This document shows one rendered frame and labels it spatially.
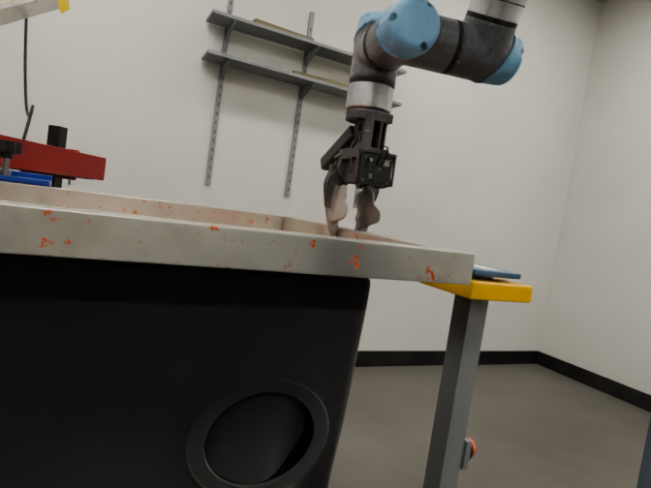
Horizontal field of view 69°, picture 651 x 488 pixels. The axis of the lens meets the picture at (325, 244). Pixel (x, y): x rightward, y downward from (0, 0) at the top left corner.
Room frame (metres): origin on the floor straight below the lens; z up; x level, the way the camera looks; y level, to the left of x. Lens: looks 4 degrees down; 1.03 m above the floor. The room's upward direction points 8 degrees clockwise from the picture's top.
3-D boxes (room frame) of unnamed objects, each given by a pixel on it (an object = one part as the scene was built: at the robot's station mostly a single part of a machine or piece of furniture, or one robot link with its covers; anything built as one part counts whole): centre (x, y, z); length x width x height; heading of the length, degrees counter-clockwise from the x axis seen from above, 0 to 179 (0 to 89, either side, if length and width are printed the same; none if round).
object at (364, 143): (0.79, -0.04, 1.13); 0.09 x 0.08 x 0.12; 26
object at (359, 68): (0.79, -0.04, 1.29); 0.09 x 0.08 x 0.11; 14
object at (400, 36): (0.70, -0.08, 1.29); 0.11 x 0.11 x 0.08; 14
